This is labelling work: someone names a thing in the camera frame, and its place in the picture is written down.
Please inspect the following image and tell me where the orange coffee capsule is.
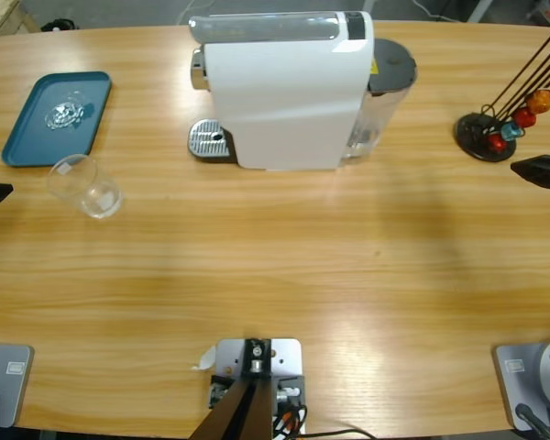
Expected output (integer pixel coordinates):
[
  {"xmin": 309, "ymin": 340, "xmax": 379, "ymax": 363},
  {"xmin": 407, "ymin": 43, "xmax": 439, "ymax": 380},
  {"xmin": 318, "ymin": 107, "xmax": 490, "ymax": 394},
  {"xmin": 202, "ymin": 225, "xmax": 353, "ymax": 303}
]
[{"xmin": 525, "ymin": 89, "xmax": 550, "ymax": 115}]

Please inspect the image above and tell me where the clear drinking glass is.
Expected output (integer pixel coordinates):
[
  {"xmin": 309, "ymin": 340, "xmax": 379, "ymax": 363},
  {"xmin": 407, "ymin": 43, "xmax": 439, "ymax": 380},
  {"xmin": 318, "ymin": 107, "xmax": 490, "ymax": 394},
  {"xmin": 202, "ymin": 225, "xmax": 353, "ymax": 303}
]
[{"xmin": 46, "ymin": 154, "xmax": 124, "ymax": 220}]

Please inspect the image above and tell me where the grey coffee machine lever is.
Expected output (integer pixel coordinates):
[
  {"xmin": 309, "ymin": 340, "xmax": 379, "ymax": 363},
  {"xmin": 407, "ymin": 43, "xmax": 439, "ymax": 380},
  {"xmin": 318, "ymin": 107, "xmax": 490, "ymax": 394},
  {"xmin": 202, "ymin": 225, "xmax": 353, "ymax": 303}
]
[{"xmin": 187, "ymin": 12, "xmax": 345, "ymax": 45}]

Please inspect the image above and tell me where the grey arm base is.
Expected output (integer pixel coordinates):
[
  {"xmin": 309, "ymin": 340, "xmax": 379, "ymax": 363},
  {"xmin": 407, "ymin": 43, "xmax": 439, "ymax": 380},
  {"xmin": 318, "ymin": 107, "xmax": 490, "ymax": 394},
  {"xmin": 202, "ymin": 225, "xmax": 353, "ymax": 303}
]
[
  {"xmin": 492, "ymin": 337, "xmax": 550, "ymax": 432},
  {"xmin": 0, "ymin": 342, "xmax": 35, "ymax": 428}
]

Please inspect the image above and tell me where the blue coffee capsule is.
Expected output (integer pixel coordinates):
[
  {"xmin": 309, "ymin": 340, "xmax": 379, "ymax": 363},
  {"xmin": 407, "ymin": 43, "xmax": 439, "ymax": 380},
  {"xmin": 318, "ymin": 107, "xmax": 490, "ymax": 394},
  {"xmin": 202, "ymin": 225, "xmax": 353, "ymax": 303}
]
[{"xmin": 500, "ymin": 121, "xmax": 526, "ymax": 141}]

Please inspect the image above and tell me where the white capsule coffee machine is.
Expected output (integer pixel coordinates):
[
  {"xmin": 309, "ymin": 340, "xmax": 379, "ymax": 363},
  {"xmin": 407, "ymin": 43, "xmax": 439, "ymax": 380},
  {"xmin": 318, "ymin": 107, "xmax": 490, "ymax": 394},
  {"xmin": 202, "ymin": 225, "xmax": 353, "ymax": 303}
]
[{"xmin": 186, "ymin": 9, "xmax": 376, "ymax": 173}]

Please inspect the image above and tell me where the teal plastic tray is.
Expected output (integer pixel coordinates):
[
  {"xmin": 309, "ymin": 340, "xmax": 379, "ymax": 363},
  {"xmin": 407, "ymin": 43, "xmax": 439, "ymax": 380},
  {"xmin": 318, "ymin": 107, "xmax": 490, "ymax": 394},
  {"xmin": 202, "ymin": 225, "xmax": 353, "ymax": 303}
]
[{"xmin": 0, "ymin": 71, "xmax": 114, "ymax": 169}]

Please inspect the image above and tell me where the black capsule holder with rods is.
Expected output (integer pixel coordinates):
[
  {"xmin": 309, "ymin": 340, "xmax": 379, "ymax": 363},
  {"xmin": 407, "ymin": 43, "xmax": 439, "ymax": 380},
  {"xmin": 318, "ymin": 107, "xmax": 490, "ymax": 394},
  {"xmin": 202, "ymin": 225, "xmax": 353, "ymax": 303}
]
[{"xmin": 453, "ymin": 29, "xmax": 550, "ymax": 162}]

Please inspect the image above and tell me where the clear water tank dark lid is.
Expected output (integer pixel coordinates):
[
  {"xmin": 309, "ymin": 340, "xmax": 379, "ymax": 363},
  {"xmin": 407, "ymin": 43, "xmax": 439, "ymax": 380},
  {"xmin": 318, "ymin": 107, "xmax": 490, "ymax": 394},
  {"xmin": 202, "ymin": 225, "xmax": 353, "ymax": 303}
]
[{"xmin": 341, "ymin": 38, "xmax": 419, "ymax": 165}]

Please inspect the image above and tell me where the metal drip tray grate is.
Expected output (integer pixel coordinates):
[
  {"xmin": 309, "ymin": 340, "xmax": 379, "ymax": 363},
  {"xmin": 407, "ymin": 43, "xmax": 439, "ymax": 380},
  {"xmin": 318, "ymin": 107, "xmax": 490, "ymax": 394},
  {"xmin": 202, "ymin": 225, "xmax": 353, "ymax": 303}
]
[{"xmin": 187, "ymin": 117, "xmax": 233, "ymax": 160}]

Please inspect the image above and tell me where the white paper scrap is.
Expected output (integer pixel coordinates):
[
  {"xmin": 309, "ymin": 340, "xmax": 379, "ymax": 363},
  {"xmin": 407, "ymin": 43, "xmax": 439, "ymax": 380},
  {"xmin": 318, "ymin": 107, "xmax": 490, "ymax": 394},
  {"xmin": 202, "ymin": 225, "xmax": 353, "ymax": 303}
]
[{"xmin": 191, "ymin": 346, "xmax": 217, "ymax": 371}]

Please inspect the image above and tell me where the white floor cable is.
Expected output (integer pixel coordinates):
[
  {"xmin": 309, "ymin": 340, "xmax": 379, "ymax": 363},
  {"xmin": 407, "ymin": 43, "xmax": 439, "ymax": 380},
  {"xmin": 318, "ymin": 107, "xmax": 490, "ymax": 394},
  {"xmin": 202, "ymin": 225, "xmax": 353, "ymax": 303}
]
[
  {"xmin": 412, "ymin": 0, "xmax": 459, "ymax": 22},
  {"xmin": 176, "ymin": 0, "xmax": 198, "ymax": 24}
]

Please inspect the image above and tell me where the black base cable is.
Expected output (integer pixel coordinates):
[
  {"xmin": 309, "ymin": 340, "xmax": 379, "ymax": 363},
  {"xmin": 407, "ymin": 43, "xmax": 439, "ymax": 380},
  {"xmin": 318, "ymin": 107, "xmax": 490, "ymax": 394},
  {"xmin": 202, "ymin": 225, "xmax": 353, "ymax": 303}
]
[{"xmin": 515, "ymin": 402, "xmax": 550, "ymax": 440}]

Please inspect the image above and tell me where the white mount block dark post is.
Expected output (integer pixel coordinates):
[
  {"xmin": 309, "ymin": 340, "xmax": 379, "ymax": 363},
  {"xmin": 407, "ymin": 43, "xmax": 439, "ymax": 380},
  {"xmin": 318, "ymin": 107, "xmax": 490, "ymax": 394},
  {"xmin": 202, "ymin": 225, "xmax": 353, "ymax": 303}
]
[{"xmin": 187, "ymin": 337, "xmax": 309, "ymax": 440}]

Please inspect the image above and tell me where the black mount cable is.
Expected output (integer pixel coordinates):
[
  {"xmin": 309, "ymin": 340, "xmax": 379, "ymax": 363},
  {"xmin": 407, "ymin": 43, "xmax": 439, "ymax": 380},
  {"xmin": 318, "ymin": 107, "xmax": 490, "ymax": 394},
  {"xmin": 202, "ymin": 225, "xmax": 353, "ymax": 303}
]
[{"xmin": 302, "ymin": 428, "xmax": 377, "ymax": 440}]

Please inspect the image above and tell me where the orange white cable bundle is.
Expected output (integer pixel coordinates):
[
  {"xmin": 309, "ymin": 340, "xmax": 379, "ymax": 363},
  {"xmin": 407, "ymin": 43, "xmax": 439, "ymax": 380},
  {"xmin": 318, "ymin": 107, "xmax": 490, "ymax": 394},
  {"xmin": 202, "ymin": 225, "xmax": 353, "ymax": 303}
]
[{"xmin": 272, "ymin": 405, "xmax": 308, "ymax": 436}]

